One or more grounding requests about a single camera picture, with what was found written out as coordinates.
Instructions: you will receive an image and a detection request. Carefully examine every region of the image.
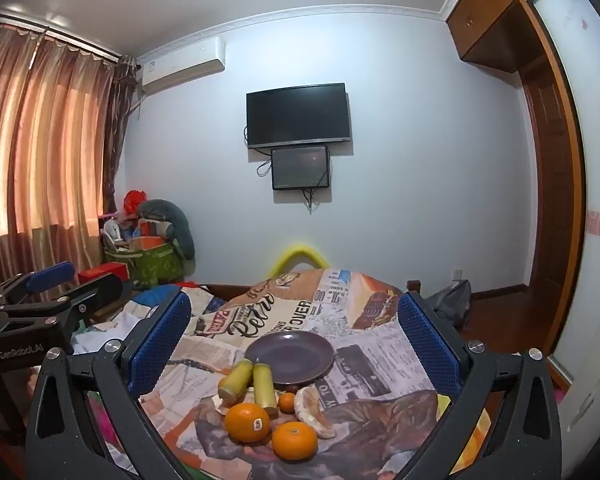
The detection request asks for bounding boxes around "white air conditioner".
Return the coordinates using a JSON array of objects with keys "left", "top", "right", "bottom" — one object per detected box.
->
[{"left": 139, "top": 38, "right": 227, "bottom": 96}]

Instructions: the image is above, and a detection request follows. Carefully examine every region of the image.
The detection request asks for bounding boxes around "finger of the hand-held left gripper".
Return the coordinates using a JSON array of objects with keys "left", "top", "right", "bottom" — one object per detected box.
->
[
  {"left": 10, "top": 274, "right": 127, "bottom": 332},
  {"left": 0, "top": 261, "right": 77, "bottom": 307}
]

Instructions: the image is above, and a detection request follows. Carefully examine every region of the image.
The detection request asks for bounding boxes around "orange cardboard box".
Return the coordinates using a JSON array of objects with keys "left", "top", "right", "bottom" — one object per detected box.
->
[{"left": 130, "top": 232, "right": 168, "bottom": 253}]

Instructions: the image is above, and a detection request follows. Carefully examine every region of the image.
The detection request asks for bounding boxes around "yellow foam ring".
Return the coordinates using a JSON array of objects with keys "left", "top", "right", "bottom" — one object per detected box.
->
[{"left": 271, "top": 243, "right": 330, "bottom": 279}]

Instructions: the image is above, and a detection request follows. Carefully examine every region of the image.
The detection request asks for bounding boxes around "grey bag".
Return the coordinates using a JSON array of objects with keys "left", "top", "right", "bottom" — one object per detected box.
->
[{"left": 424, "top": 279, "right": 474, "bottom": 332}]

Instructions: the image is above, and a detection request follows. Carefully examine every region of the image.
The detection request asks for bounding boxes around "orange pink curtain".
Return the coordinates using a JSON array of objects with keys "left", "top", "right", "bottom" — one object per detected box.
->
[{"left": 0, "top": 22, "right": 121, "bottom": 281}]

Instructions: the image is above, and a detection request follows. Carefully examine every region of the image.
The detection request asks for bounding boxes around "wooden overhead cabinet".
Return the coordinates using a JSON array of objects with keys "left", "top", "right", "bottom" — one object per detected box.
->
[{"left": 445, "top": 0, "right": 537, "bottom": 75}]

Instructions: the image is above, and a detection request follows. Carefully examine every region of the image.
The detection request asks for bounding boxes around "small black wall monitor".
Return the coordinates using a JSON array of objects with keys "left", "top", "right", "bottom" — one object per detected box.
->
[{"left": 271, "top": 145, "right": 331, "bottom": 191}]

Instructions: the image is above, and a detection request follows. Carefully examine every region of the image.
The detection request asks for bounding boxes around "wooden door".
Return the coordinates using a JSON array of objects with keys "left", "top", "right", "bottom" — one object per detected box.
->
[{"left": 519, "top": 57, "right": 587, "bottom": 358}]

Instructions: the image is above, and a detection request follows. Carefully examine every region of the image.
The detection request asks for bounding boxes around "wall-mounted black television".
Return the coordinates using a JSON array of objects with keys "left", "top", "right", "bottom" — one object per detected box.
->
[{"left": 245, "top": 83, "right": 352, "bottom": 150}]

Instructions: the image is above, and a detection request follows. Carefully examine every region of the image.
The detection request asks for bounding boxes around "white sliding wardrobe door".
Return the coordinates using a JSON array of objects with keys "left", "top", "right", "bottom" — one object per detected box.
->
[{"left": 527, "top": 0, "right": 600, "bottom": 436}]

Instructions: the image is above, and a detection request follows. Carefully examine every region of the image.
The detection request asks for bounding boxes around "medium orange with stem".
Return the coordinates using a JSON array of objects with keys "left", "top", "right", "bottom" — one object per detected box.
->
[{"left": 271, "top": 421, "right": 319, "bottom": 461}]

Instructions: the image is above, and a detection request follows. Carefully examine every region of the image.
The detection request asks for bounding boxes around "red plastic bag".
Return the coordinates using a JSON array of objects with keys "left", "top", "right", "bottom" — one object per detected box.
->
[{"left": 122, "top": 189, "right": 149, "bottom": 217}]

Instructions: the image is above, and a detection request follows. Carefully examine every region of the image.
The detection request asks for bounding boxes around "large orange with sticker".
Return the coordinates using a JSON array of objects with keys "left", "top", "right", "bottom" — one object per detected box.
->
[{"left": 224, "top": 402, "right": 272, "bottom": 444}]

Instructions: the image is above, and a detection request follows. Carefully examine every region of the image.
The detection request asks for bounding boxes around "red and grey box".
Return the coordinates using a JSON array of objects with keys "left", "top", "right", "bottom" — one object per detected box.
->
[{"left": 78, "top": 263, "right": 131, "bottom": 287}]

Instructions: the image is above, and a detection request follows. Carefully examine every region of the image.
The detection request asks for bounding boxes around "dark brown curtain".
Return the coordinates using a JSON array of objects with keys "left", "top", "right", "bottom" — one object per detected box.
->
[{"left": 101, "top": 54, "right": 142, "bottom": 223}]

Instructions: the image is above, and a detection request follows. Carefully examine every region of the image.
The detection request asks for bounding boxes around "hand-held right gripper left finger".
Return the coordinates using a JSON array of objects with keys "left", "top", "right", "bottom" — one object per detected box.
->
[{"left": 25, "top": 289, "right": 194, "bottom": 480}]

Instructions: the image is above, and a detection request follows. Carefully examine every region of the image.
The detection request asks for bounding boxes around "banana piece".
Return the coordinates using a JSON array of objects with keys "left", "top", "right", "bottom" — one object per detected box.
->
[
  {"left": 217, "top": 358, "right": 255, "bottom": 402},
  {"left": 252, "top": 362, "right": 280, "bottom": 417}
]

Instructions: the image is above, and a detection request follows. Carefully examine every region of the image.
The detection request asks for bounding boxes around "grey plush pillow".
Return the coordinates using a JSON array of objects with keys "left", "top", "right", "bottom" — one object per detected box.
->
[{"left": 138, "top": 199, "right": 196, "bottom": 262}]

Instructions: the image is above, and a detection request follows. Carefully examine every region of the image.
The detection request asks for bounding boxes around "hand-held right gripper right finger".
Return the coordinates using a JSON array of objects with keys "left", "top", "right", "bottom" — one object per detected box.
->
[{"left": 397, "top": 290, "right": 564, "bottom": 480}]

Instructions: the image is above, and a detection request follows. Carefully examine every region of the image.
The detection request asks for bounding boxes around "green patterned storage bag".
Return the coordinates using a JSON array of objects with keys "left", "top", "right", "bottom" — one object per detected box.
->
[{"left": 103, "top": 239, "right": 186, "bottom": 292}]

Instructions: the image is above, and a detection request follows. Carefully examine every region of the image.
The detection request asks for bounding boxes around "dark purple plate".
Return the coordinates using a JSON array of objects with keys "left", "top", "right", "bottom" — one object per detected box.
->
[{"left": 244, "top": 330, "right": 336, "bottom": 387}]

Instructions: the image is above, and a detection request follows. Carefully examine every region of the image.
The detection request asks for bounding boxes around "newspaper printed blanket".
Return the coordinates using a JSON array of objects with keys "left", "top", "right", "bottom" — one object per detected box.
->
[{"left": 72, "top": 267, "right": 461, "bottom": 480}]

